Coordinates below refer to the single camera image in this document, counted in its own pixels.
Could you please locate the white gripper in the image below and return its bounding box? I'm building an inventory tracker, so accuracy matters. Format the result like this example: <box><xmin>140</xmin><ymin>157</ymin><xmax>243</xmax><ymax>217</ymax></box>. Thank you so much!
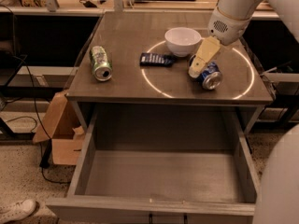
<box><xmin>189</xmin><ymin>7</ymin><xmax>250</xmax><ymax>78</ymax></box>

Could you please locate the blue pepsi can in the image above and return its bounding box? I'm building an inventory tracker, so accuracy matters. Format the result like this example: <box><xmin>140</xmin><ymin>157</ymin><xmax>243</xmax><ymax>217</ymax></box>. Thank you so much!
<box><xmin>188</xmin><ymin>55</ymin><xmax>222</xmax><ymax>91</ymax></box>

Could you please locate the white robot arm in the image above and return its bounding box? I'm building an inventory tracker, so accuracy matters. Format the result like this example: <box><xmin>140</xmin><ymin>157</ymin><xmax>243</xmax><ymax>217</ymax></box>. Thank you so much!
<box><xmin>189</xmin><ymin>0</ymin><xmax>299</xmax><ymax>224</ymax></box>

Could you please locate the green soda can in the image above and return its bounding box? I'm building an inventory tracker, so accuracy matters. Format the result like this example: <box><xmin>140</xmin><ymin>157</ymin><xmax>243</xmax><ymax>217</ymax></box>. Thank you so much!
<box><xmin>90</xmin><ymin>46</ymin><xmax>112</xmax><ymax>82</ymax></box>

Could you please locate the open grey top drawer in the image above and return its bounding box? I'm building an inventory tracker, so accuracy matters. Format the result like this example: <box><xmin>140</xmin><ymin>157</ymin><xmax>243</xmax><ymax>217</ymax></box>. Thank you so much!
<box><xmin>47</xmin><ymin>104</ymin><xmax>259</xmax><ymax>224</ymax></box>

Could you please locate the white bowl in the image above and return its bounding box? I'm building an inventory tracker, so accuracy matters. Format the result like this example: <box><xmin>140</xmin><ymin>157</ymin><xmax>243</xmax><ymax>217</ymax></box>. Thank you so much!
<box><xmin>164</xmin><ymin>27</ymin><xmax>202</xmax><ymax>57</ymax></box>

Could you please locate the dark blue snack packet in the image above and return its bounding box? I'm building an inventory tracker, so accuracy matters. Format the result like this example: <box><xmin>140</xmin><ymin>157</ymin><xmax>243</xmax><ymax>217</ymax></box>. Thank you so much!
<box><xmin>139</xmin><ymin>52</ymin><xmax>176</xmax><ymax>67</ymax></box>

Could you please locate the grey cabinet table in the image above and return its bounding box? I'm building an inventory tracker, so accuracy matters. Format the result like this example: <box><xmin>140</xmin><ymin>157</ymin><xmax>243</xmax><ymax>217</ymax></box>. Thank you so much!
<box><xmin>67</xmin><ymin>11</ymin><xmax>273</xmax><ymax>126</ymax></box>

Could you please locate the brown cardboard box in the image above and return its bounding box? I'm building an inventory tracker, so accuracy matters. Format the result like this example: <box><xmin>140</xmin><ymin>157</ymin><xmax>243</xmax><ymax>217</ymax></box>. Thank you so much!
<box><xmin>33</xmin><ymin>91</ymin><xmax>85</xmax><ymax>165</ymax></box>

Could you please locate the white sneaker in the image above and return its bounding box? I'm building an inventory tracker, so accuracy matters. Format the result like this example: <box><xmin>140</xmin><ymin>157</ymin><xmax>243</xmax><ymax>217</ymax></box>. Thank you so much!
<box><xmin>0</xmin><ymin>199</ymin><xmax>37</xmax><ymax>224</ymax></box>

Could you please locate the black floor cable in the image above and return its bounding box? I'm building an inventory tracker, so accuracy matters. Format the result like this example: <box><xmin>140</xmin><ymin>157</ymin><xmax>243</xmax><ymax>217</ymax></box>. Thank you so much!
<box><xmin>0</xmin><ymin>3</ymin><xmax>72</xmax><ymax>185</ymax></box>

